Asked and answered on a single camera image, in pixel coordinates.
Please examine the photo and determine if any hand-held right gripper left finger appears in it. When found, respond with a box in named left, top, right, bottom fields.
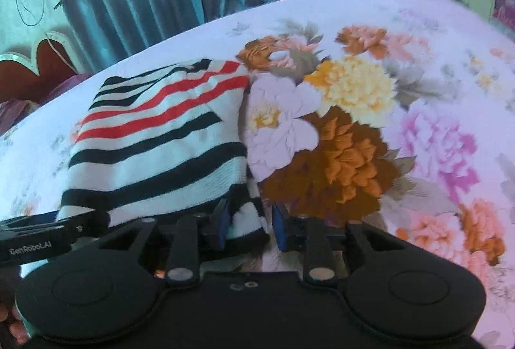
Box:
left=98, top=199, right=233, bottom=288

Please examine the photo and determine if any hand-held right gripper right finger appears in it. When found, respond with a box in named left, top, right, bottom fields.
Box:
left=271, top=202, right=404, bottom=288

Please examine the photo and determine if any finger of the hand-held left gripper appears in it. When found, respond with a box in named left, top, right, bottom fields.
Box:
left=0, top=209, right=99, bottom=234

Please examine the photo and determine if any striped knit sweater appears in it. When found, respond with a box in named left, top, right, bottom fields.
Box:
left=56, top=58, right=271, bottom=251

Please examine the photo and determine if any person's left hand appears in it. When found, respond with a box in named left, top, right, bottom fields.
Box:
left=0, top=301, right=30, bottom=346

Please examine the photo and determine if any purple pillow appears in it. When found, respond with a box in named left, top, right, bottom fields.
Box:
left=0, top=73, right=94, bottom=137

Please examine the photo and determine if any floral bed sheet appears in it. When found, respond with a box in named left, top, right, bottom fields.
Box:
left=0, top=0, right=515, bottom=349

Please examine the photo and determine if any red headboard with white frame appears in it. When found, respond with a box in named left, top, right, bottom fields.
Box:
left=0, top=31, right=79, bottom=102

